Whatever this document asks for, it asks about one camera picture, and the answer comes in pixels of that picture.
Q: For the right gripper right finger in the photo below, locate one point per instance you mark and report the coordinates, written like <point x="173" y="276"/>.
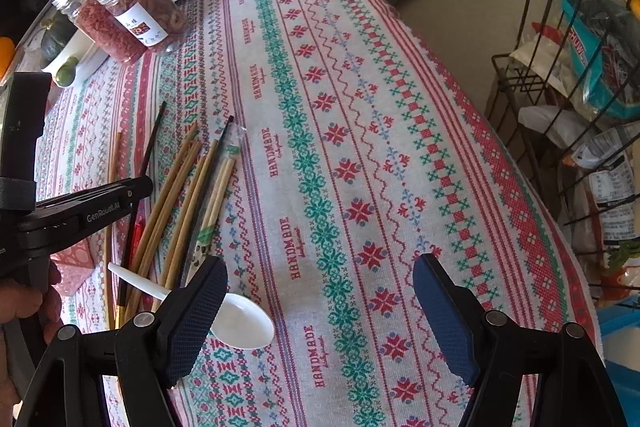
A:
<point x="492" y="354"/>

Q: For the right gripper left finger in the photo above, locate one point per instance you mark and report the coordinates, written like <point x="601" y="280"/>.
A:
<point x="148" y="355"/>

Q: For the bamboo chopstick pair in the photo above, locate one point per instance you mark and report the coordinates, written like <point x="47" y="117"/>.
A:
<point x="184" y="163"/>

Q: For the white plastic spoon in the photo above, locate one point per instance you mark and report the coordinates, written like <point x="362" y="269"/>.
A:
<point x="240" y="323"/>

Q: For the pink plastic utensil basket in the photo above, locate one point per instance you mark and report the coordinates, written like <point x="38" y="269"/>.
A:
<point x="75" y="265"/>

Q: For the person's left hand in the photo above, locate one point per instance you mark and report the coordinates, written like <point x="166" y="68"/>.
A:
<point x="21" y="302"/>

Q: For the wrapped disposable chopsticks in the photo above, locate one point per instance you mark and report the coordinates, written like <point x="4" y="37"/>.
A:
<point x="215" y="189"/>

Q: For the orange tangerine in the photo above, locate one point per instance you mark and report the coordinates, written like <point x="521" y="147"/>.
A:
<point x="7" y="51"/>

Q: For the dark green pumpkin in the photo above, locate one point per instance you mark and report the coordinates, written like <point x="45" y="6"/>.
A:
<point x="57" y="32"/>

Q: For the jar of red goji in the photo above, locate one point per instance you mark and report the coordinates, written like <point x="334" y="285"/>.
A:
<point x="100" y="25"/>

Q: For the labelled jar dried fruit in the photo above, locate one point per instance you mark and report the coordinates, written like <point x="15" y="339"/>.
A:
<point x="157" y="24"/>

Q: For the white bowl green handle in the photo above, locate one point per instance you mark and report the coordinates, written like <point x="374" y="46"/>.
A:
<point x="76" y="62"/>

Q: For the black wire rack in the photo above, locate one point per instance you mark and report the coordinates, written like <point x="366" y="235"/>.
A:
<point x="570" y="86"/>

